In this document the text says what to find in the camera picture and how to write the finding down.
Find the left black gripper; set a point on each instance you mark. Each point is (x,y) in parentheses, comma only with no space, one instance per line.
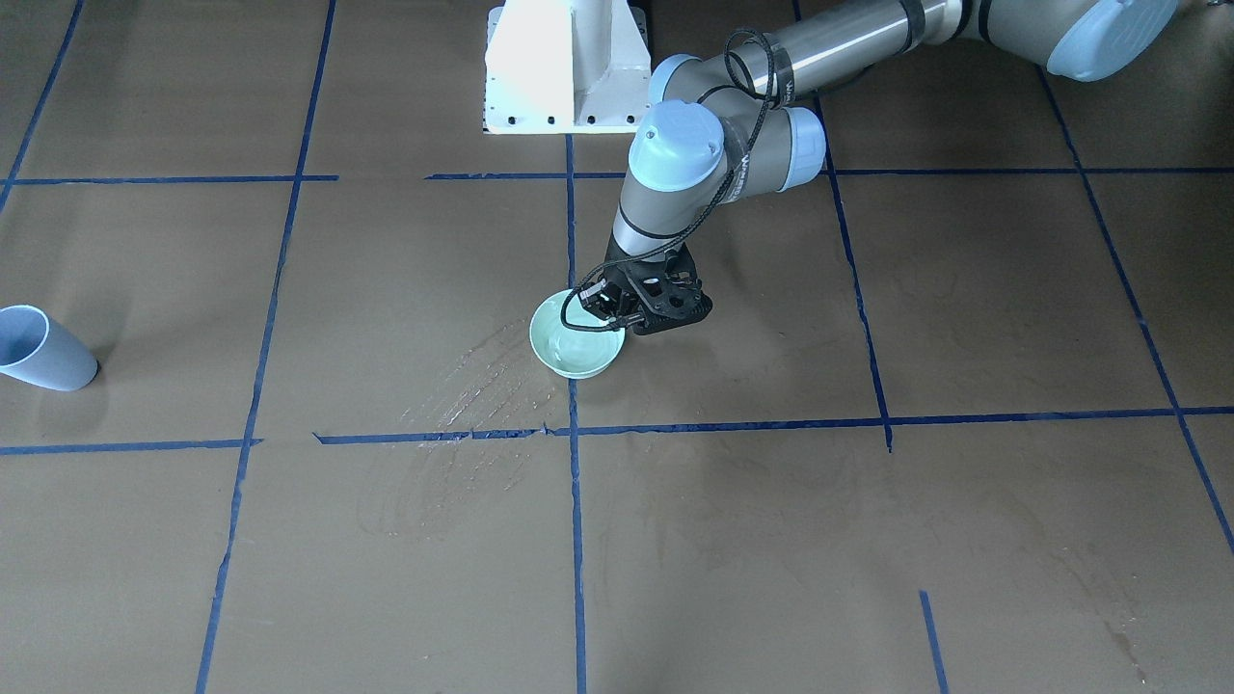
(619,280)

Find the mint green bowl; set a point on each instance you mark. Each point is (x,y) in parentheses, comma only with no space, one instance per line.
(571,353)

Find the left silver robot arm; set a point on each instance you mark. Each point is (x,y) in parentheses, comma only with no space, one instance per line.
(727,128)

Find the light blue cup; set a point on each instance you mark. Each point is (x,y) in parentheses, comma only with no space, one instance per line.
(37,350)

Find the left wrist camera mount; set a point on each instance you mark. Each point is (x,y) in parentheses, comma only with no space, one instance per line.
(668,301)

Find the white pedestal column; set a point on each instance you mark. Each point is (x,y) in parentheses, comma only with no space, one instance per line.
(566,67)

